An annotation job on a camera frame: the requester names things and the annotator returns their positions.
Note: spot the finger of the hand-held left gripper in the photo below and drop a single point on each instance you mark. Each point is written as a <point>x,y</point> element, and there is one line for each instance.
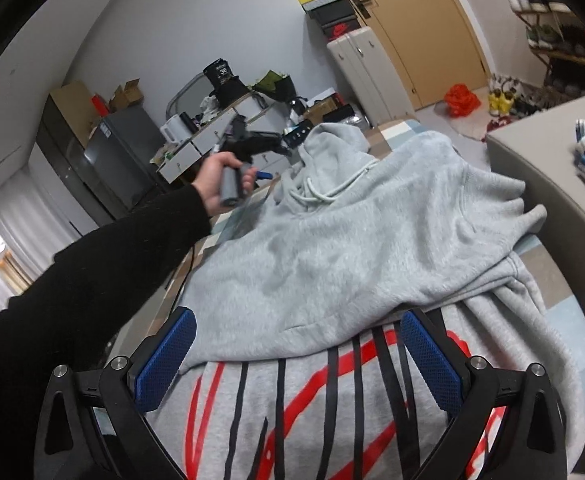
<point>264,175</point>

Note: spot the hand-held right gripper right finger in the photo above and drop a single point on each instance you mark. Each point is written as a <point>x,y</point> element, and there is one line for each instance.
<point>432,360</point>

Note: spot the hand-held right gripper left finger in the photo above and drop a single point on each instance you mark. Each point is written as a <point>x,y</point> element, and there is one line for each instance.
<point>165,360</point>

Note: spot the grey printed hoodie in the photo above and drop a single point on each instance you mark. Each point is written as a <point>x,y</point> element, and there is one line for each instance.
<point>372,235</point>

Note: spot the person's left forearm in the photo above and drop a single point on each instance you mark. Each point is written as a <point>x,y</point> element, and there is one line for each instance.
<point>97,285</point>

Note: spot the person's left hand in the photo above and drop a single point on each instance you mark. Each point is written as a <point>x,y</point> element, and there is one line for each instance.
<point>210,185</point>

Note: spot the white desk with drawers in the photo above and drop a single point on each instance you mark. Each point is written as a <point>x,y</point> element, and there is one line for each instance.
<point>207,132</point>

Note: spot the black crate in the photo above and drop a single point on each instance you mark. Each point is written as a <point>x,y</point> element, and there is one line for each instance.
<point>298,137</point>

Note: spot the black printed bag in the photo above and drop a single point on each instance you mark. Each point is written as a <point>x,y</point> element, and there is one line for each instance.
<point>225,82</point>

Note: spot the white kettle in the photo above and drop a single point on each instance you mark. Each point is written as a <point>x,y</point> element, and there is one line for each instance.
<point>175,130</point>

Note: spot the brown cardboard box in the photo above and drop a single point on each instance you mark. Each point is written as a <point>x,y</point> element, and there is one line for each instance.
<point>322,109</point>

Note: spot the grey framed mirror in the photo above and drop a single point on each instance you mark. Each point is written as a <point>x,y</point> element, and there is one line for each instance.
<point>185,95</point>

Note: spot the silver case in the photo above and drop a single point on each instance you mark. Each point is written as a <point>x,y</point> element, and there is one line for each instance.
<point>352,120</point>

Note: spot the grey fridge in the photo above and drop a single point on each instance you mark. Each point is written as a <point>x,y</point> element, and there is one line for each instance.
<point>122,160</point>

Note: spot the open cardboard box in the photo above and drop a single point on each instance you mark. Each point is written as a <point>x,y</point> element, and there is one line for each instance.
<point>127,95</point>

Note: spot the white suitcase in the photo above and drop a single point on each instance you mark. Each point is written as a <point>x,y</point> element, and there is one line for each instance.
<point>367,75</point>

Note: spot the beige blue plaid bed sheet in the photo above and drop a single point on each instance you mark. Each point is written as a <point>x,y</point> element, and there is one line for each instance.
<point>557,285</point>

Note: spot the black red shoe box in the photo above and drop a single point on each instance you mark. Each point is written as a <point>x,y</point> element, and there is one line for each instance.
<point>342,30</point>

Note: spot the grey shoe box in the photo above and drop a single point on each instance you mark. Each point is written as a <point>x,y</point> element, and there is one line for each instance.
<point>327,5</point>

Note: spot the tall flat cardboard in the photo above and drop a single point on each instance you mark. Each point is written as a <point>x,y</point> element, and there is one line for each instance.
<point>72,105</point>

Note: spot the dark glass wardrobe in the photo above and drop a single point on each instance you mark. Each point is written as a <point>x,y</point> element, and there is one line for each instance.
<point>62,160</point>

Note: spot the white curtain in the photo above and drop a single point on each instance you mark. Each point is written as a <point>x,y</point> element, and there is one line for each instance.
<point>17,220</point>

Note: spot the round pale rug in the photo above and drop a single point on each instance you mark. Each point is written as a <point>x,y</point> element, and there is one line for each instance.
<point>465,127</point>

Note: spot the wooden door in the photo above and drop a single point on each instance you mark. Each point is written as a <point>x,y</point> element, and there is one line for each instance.
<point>422,25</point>

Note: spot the red plastic bag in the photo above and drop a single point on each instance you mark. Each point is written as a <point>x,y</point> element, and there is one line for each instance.
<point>462,100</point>

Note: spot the pile of scattered shoes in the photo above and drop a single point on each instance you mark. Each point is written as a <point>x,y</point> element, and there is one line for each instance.
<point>512,102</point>

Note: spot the grey padded bed frame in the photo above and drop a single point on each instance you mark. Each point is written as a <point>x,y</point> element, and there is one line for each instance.
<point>537,160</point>

